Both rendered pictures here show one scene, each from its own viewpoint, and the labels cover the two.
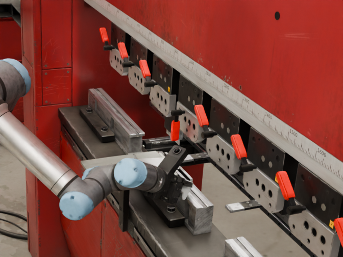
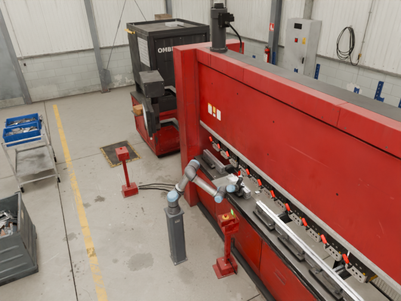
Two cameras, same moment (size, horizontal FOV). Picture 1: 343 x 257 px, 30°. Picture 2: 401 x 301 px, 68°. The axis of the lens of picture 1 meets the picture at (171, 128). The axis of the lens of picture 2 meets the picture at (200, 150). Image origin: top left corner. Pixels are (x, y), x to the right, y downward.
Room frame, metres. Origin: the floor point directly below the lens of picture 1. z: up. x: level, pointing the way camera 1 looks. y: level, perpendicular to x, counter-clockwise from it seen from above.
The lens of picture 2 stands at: (-0.89, 0.36, 3.00)
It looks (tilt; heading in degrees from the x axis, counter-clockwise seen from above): 30 degrees down; 1
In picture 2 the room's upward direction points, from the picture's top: 2 degrees counter-clockwise
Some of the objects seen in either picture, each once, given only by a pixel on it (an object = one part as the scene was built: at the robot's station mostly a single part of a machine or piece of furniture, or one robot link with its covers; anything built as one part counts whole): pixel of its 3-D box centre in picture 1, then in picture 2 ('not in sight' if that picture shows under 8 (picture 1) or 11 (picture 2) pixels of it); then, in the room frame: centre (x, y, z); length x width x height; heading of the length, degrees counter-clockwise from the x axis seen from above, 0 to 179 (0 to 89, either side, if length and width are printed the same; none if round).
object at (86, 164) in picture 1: (128, 169); (225, 181); (1.81, 0.13, 1.00); 0.26 x 0.18 x 0.01; 116
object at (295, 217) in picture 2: not in sight; (299, 212); (1.00, -0.43, 1.26); 0.15 x 0.09 x 0.17; 26
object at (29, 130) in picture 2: not in sight; (22, 134); (3.35, 3.25, 0.92); 0.50 x 0.36 x 0.18; 117
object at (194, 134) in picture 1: (200, 107); (246, 166); (1.72, -0.08, 1.26); 0.15 x 0.09 x 0.17; 26
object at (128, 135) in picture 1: (114, 120); (213, 160); (2.37, 0.23, 0.92); 0.50 x 0.06 x 0.10; 26
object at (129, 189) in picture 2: not in sight; (125, 171); (2.94, 1.59, 0.41); 0.25 x 0.20 x 0.83; 116
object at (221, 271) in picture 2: not in sight; (224, 266); (1.43, 0.15, 0.06); 0.25 x 0.20 x 0.12; 109
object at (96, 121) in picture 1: (96, 124); (207, 162); (2.39, 0.31, 0.89); 0.30 x 0.05 x 0.03; 26
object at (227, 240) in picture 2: not in sight; (227, 245); (1.44, 0.12, 0.39); 0.05 x 0.05 x 0.54; 19
